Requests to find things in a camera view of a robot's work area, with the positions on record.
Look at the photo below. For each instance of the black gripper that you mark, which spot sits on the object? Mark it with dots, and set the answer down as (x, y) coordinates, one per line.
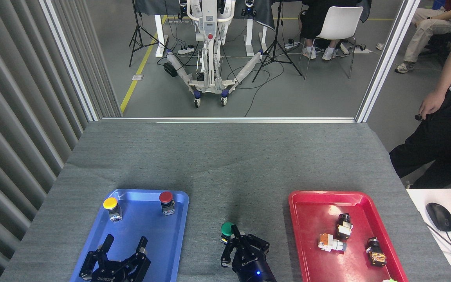
(112, 276)
(253, 270)

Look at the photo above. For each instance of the green push button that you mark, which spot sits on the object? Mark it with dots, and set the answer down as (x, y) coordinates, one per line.
(226, 229)

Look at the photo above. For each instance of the yellow push button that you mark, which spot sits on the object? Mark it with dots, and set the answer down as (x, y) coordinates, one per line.
(110, 203)

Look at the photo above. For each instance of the red push button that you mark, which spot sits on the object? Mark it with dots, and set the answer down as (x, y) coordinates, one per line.
(166, 197)

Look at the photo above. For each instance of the person's hand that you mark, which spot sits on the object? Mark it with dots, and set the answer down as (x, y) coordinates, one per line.
(432, 102)

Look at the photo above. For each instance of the blue plastic tray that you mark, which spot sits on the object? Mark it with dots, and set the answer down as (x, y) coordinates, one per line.
(131, 223)

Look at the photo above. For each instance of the red plastic tray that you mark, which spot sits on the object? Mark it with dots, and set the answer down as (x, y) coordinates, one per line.
(315, 207)

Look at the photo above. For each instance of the grey felt table cover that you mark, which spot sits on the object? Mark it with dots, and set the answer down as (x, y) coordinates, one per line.
(229, 164)

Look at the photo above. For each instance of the silver crossbar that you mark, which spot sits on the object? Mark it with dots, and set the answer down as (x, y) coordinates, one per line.
(229, 119)

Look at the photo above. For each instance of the small green part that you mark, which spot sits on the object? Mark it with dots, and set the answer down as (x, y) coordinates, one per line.
(390, 280)

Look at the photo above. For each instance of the black foot pedal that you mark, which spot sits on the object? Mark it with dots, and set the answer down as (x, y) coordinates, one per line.
(170, 69)

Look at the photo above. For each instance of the black computer mouse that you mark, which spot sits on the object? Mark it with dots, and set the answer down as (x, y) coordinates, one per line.
(440, 216)

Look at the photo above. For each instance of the white power strip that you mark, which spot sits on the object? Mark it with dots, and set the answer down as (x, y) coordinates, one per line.
(185, 51)

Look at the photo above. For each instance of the white desk leg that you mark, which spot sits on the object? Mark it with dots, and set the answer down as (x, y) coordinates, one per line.
(249, 37)
(159, 35)

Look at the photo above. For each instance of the black tripod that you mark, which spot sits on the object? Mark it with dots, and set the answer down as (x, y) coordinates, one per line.
(276, 35)
(137, 27)

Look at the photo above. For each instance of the white stand on wheels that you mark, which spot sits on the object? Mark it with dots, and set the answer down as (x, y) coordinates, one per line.
(209, 23)

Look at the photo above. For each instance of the standing person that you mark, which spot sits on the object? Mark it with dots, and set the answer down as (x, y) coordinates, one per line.
(444, 133)

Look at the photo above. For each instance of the person seated on chair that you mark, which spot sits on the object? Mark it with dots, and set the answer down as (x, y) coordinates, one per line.
(313, 15)

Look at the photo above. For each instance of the white chair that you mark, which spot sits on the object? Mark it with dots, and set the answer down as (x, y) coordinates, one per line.
(341, 21)

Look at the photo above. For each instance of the seated person in beige trousers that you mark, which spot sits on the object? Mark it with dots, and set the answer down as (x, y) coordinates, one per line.
(425, 29)

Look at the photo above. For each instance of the white and orange switch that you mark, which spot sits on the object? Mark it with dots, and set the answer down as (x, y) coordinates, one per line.
(331, 243)

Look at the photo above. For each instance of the black knob switch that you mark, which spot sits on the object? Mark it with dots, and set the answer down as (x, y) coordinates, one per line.
(344, 227)

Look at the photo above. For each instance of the black and orange switch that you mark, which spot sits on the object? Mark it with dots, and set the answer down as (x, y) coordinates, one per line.
(377, 256)

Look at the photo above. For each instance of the silver post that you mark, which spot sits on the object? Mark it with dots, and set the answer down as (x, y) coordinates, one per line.
(386, 62)
(71, 62)

